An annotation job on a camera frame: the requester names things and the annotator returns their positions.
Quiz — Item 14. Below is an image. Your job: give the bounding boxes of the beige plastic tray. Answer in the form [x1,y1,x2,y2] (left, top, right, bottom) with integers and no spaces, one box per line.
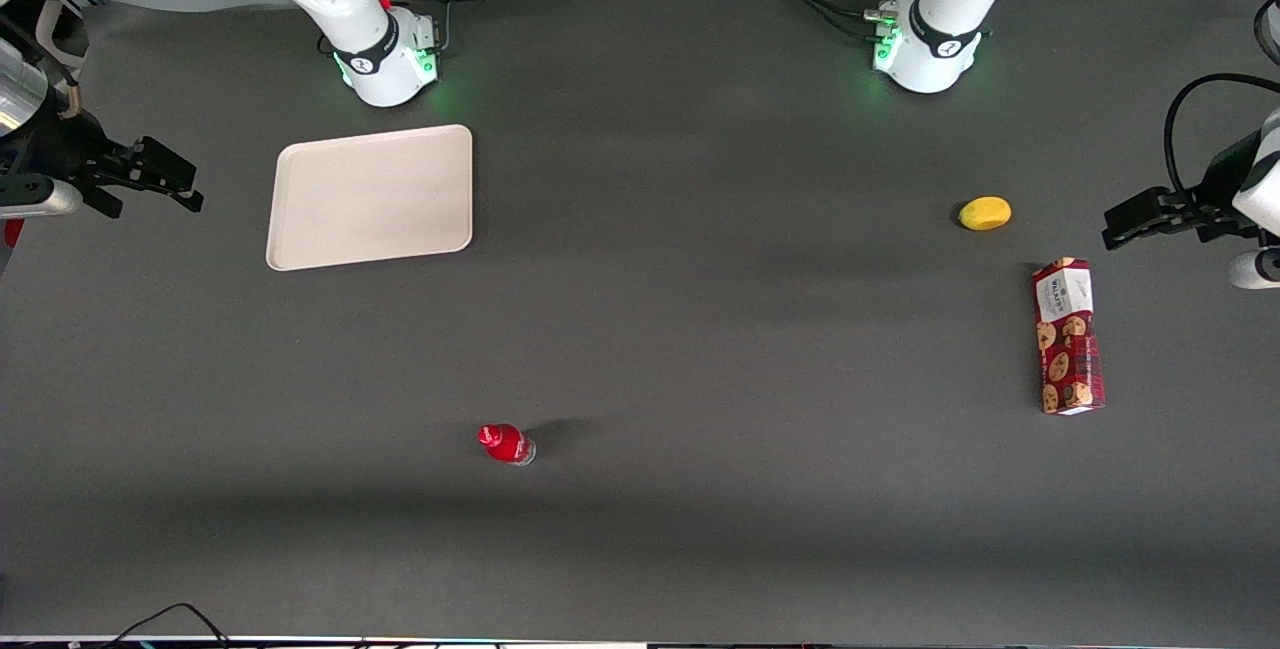
[265,124,474,272]

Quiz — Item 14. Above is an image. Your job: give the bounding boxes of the black cable at table edge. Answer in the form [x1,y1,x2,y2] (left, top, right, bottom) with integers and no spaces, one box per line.
[100,602,233,649]

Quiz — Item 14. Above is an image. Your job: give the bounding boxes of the black cable beside backdrop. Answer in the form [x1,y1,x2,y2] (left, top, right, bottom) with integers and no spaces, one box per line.
[1253,0,1280,68]

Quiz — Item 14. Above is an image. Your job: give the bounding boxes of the red coke bottle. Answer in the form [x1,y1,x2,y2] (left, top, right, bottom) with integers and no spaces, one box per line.
[477,423,537,467]

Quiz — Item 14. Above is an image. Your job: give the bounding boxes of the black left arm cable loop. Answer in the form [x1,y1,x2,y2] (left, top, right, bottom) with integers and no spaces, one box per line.
[1163,73,1280,202]

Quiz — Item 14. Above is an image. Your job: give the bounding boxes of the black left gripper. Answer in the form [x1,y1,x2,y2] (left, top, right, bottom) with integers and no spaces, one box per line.
[1102,128,1265,251]

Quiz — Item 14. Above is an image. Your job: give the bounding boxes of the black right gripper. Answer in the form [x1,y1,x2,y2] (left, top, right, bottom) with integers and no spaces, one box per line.
[18,109,206,221]

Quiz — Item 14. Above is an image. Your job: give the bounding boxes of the yellow lemon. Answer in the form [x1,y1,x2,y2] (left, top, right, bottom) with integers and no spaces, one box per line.
[958,196,1013,232]

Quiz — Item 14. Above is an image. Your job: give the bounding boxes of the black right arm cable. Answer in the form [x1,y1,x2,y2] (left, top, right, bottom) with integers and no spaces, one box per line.
[0,14,83,122]

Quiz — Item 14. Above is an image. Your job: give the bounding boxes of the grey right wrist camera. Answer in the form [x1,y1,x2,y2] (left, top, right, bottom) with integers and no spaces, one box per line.
[0,174,84,221]

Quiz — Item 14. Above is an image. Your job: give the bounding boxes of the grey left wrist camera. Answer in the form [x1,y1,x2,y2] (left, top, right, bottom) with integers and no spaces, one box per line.
[1228,247,1280,291]

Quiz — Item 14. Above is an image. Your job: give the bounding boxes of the white tube frame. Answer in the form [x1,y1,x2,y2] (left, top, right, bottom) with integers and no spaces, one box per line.
[34,0,89,72]

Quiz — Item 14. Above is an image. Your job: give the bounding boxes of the red cookie box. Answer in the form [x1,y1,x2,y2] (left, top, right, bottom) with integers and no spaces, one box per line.
[1031,257,1107,416]

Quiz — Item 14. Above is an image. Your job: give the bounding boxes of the black left base cable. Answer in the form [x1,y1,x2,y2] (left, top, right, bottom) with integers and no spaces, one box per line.
[755,0,901,42]

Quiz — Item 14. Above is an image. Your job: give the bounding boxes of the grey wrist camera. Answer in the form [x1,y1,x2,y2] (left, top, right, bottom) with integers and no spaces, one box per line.
[1228,247,1280,291]
[0,174,84,221]

